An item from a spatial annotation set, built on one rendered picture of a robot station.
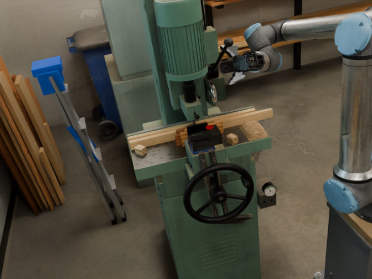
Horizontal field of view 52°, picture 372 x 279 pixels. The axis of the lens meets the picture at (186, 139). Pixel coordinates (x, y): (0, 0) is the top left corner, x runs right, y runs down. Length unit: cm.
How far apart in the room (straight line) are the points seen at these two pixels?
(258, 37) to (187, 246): 103
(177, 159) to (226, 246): 59
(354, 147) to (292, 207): 127
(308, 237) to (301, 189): 45
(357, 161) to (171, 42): 81
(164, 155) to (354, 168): 75
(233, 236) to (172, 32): 103
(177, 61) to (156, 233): 138
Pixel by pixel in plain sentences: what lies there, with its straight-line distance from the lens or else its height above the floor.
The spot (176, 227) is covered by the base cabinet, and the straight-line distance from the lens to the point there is 182.
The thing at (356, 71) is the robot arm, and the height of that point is 127.
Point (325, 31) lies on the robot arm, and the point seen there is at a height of 131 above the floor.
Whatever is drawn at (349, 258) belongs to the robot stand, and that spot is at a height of 35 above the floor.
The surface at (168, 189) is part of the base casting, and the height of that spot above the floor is 76.
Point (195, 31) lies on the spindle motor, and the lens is 149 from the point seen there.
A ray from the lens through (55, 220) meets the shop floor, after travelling 296.
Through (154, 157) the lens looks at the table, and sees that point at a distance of 163.
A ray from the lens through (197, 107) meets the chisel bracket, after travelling 163.
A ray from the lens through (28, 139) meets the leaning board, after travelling 280.
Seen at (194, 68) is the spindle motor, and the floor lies 124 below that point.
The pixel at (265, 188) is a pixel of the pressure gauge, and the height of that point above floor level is 68.
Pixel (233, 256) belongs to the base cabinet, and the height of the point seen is 24.
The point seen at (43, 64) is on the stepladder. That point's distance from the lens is 226.
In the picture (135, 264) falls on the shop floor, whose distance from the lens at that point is 244.
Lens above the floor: 179
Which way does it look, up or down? 31 degrees down
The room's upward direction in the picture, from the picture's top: 9 degrees counter-clockwise
